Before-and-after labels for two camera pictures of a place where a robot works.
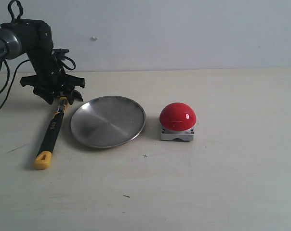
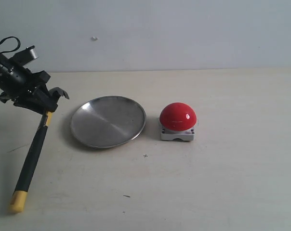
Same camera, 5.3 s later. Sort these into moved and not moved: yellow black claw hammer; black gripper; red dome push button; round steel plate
Moved: black gripper; yellow black claw hammer
Not moved: red dome push button; round steel plate
